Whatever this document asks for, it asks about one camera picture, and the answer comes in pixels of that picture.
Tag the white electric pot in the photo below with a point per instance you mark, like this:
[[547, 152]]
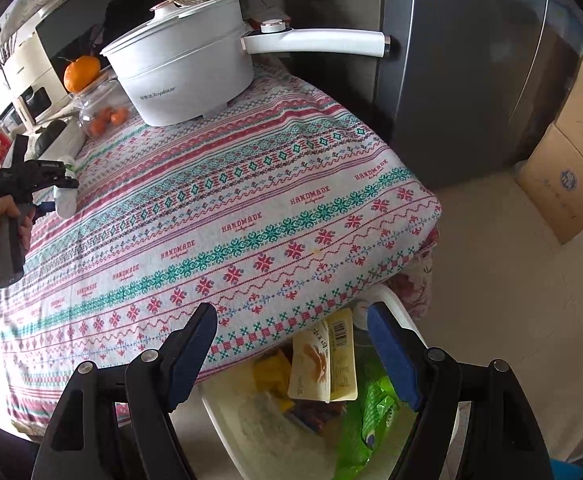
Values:
[[186, 60]]

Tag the black and white item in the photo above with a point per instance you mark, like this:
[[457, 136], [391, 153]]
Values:
[[54, 137]]

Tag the green snack packet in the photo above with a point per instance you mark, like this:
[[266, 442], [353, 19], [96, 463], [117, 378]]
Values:
[[371, 420]]

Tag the large orange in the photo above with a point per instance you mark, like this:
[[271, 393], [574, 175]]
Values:
[[81, 74]]

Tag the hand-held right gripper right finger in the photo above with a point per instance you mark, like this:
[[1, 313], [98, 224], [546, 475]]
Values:
[[391, 355]]

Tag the patterned woven tablecloth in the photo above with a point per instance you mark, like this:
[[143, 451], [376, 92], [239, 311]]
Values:
[[221, 200]]

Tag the red floral cloth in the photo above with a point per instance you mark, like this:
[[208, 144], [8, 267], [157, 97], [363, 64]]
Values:
[[419, 280]]

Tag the beige snack packet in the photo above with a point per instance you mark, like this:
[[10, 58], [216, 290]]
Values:
[[321, 360]]

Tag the yellow snack packet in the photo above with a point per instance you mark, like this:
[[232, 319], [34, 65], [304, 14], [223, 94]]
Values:
[[271, 375]]

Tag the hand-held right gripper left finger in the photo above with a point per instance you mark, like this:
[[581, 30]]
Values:
[[191, 357]]

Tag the grey refrigerator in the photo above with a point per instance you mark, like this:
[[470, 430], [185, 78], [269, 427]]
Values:
[[446, 70]]

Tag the small orange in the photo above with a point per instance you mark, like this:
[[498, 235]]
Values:
[[117, 116], [99, 122]]

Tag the white plastic bin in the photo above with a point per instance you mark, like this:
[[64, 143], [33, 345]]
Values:
[[221, 410]]

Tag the glass jar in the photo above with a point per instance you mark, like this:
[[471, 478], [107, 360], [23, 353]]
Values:
[[101, 105]]

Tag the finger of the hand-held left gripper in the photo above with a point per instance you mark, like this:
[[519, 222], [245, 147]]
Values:
[[45, 206], [54, 172]]

